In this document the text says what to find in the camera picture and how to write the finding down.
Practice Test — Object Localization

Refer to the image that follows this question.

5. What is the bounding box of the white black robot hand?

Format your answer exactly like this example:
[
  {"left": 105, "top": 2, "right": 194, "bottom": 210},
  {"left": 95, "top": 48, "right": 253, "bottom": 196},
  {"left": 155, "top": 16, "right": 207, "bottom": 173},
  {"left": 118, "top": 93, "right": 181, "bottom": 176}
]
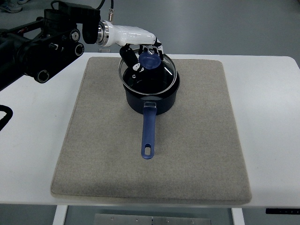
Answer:
[{"left": 97, "top": 20, "right": 165, "bottom": 86}]

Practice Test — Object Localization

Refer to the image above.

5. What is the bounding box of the black table control panel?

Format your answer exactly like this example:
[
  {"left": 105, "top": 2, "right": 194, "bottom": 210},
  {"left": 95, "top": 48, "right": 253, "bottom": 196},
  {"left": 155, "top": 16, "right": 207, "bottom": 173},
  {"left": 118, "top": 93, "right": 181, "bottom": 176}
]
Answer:
[{"left": 265, "top": 208, "right": 300, "bottom": 215}]

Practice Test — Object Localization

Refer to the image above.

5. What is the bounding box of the white table leg left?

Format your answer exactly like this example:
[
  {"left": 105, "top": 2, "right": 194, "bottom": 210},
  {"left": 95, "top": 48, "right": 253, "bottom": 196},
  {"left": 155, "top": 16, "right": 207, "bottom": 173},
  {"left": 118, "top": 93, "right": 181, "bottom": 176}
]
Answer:
[{"left": 52, "top": 205, "right": 68, "bottom": 225}]

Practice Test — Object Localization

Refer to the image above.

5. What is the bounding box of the white table leg right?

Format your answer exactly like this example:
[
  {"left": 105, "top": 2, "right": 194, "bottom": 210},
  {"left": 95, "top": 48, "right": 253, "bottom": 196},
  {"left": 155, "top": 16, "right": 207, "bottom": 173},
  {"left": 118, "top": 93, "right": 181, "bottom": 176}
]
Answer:
[{"left": 231, "top": 208, "right": 245, "bottom": 225}]

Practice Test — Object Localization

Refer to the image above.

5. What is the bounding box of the dark blue saucepan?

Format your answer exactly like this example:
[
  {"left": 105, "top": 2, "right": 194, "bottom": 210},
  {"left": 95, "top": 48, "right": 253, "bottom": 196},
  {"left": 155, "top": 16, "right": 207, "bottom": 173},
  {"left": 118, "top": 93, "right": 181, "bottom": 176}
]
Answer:
[{"left": 123, "top": 73, "right": 180, "bottom": 159}]

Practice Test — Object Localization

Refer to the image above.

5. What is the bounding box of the beige fabric mat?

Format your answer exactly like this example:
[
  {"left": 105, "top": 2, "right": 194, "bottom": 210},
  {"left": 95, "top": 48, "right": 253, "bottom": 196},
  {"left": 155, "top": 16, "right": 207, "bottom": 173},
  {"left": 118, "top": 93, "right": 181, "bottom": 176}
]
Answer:
[{"left": 50, "top": 56, "right": 253, "bottom": 203}]

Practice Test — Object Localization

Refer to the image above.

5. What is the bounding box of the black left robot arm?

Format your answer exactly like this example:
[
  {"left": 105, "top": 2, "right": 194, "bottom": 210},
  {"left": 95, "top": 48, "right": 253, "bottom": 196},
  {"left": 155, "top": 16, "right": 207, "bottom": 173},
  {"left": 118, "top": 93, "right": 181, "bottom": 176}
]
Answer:
[{"left": 0, "top": 0, "right": 105, "bottom": 90}]

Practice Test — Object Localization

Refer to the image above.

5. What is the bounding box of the white table leg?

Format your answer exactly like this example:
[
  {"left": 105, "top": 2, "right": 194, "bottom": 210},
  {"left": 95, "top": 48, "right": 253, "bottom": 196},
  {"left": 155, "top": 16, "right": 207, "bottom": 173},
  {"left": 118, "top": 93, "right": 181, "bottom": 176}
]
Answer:
[
  {"left": 52, "top": 205, "right": 68, "bottom": 225},
  {"left": 231, "top": 208, "right": 245, "bottom": 225}
]

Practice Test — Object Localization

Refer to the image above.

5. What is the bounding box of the white sneaker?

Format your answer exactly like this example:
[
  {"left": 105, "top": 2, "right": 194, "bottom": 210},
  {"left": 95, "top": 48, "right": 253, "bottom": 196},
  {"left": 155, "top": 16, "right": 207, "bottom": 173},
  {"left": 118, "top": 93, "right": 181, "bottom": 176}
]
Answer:
[{"left": 0, "top": 0, "right": 23, "bottom": 13}]

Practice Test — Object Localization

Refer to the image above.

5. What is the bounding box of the glass pot lid blue knob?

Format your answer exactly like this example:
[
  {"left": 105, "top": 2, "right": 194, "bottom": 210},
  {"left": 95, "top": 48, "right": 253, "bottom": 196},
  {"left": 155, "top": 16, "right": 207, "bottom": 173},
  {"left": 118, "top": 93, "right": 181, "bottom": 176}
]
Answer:
[{"left": 119, "top": 45, "right": 177, "bottom": 95}]

